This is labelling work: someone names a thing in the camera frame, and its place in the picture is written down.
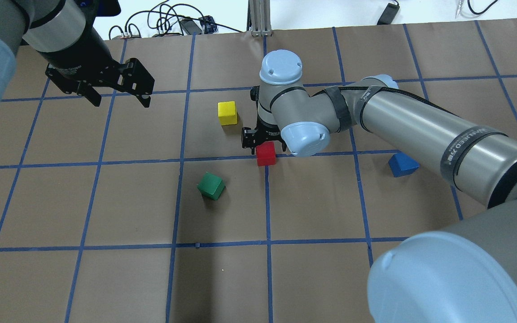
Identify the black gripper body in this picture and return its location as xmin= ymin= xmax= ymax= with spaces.
xmin=241 ymin=86 xmax=281 ymax=149

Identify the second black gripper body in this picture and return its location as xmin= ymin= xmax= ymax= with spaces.
xmin=40 ymin=27 xmax=155 ymax=96

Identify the red wooden block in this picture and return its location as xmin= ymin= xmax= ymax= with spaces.
xmin=256 ymin=141 xmax=276 ymax=167

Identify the yellow wooden block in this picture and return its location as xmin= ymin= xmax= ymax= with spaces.
xmin=217 ymin=101 xmax=238 ymax=126

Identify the green wooden block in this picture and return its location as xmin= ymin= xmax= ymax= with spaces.
xmin=197 ymin=172 xmax=226 ymax=201

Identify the blue wooden block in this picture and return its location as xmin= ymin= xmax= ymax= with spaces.
xmin=388 ymin=153 xmax=420 ymax=178

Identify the brown paper mat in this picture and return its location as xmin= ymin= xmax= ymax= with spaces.
xmin=0 ymin=19 xmax=517 ymax=323

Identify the black power adapter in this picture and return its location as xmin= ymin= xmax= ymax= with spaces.
xmin=376 ymin=0 xmax=400 ymax=25

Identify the aluminium frame post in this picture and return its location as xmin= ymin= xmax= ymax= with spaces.
xmin=247 ymin=0 xmax=272 ymax=37

